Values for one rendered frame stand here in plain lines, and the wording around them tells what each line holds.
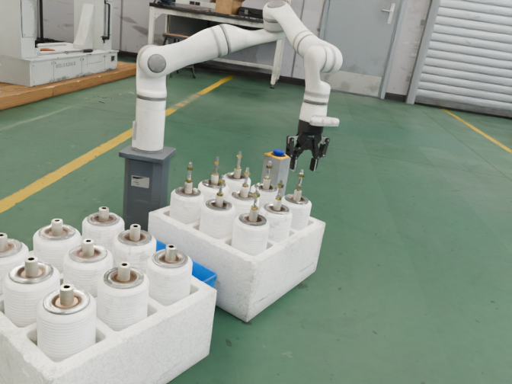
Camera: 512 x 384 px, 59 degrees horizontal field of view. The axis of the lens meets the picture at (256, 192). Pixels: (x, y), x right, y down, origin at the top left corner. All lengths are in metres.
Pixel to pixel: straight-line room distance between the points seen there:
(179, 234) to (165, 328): 0.41
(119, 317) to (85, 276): 0.12
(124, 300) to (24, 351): 0.18
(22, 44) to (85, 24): 1.22
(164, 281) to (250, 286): 0.30
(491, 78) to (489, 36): 0.51
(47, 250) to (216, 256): 0.42
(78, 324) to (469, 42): 6.11
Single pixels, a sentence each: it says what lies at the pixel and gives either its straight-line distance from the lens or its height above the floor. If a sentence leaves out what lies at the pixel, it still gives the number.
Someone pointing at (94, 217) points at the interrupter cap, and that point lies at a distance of 1.16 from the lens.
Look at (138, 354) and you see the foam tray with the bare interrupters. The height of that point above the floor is 0.13.
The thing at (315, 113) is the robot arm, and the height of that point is 0.53.
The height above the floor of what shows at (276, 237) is 0.18.
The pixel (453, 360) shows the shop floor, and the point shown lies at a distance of 1.36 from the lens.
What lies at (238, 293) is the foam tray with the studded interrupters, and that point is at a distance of 1.23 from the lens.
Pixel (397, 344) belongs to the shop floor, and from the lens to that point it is 1.33.
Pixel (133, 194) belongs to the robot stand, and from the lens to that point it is 1.54.
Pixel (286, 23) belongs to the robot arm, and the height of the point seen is 0.75.
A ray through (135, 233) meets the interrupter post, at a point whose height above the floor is 0.27.
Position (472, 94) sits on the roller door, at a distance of 6.63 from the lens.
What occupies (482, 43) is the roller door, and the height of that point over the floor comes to 0.86.
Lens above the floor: 0.75
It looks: 21 degrees down
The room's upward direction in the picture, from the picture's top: 8 degrees clockwise
